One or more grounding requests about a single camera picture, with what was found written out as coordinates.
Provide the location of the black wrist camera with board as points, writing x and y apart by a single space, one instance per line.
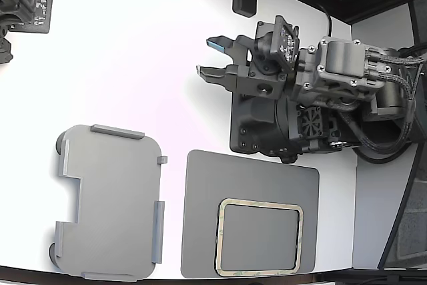
283 43

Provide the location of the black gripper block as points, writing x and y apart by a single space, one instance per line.
257 79

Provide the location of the tan adhesive rectangular frame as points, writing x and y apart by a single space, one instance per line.
260 202

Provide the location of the dark circuit board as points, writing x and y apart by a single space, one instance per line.
43 14

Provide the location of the flat grey tray plate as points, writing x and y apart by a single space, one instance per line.
207 198

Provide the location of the grey printed frame holder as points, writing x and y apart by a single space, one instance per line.
113 198

